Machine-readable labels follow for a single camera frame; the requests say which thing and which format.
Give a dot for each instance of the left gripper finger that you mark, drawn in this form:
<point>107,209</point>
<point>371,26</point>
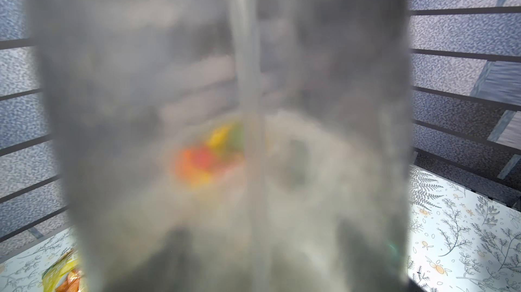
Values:
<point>167,270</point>

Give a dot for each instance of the grey translucent spray bottle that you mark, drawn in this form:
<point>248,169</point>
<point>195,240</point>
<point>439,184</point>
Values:
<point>278,132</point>

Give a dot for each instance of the yellow snack bag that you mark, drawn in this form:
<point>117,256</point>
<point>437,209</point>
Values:
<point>65,275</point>

